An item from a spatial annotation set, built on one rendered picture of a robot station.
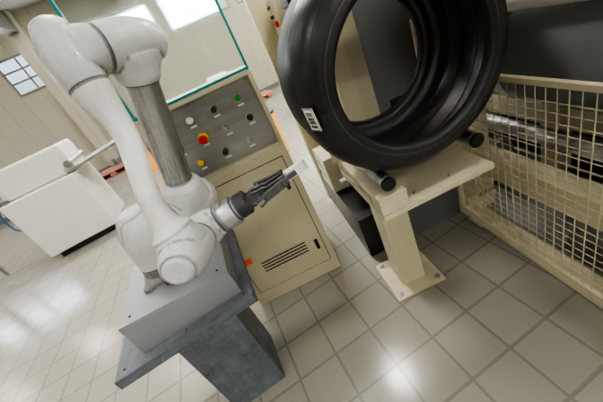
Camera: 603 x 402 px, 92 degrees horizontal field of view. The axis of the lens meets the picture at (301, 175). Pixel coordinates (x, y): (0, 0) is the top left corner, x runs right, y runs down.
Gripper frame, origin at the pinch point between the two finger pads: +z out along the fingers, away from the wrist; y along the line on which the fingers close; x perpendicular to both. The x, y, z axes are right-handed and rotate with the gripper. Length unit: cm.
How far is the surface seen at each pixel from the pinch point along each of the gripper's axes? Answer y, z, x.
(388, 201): -11.0, 17.4, 19.1
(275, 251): 58, -38, 63
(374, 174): -5.8, 18.5, 12.4
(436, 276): 22, 29, 105
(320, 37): -11.7, 20.2, -27.9
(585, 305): -18, 67, 112
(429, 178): -3.9, 33.7, 25.9
